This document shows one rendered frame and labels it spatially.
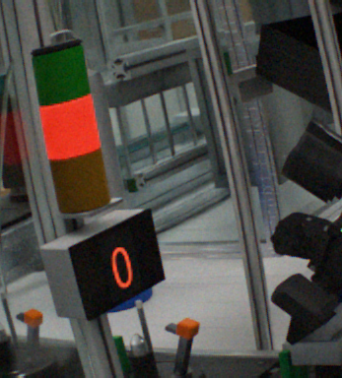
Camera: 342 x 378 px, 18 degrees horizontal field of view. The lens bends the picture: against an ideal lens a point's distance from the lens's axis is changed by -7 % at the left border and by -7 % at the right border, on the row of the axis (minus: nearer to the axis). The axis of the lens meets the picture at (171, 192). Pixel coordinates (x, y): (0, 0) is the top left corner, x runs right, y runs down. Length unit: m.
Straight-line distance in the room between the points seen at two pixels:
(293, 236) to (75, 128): 0.24
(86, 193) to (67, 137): 0.05
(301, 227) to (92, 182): 0.22
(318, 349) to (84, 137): 0.35
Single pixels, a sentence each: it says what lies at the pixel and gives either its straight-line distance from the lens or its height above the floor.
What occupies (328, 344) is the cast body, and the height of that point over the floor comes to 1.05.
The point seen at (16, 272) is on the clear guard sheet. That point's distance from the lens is 1.01.
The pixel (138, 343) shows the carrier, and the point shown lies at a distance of 1.32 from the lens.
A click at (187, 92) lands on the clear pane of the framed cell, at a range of 2.25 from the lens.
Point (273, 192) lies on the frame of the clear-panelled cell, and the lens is 2.20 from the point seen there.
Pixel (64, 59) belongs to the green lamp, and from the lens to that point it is 1.00.
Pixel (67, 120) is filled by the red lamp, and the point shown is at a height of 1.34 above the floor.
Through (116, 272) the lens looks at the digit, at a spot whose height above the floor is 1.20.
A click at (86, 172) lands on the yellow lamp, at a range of 1.01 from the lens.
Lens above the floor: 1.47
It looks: 12 degrees down
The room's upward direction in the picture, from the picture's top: 11 degrees counter-clockwise
